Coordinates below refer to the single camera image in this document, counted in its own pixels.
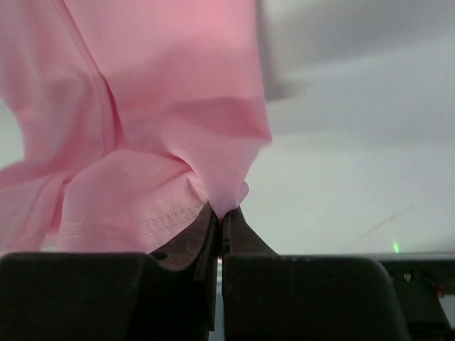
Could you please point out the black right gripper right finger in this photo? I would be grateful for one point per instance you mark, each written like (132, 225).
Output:
(268, 296)

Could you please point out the pink t shirt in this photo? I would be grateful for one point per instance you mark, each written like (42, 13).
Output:
(133, 114)

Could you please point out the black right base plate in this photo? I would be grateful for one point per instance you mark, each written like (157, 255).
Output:
(419, 285)

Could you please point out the aluminium rail frame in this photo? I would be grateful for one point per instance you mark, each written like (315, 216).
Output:
(414, 256)

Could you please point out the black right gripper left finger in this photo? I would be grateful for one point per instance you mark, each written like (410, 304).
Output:
(168, 294)

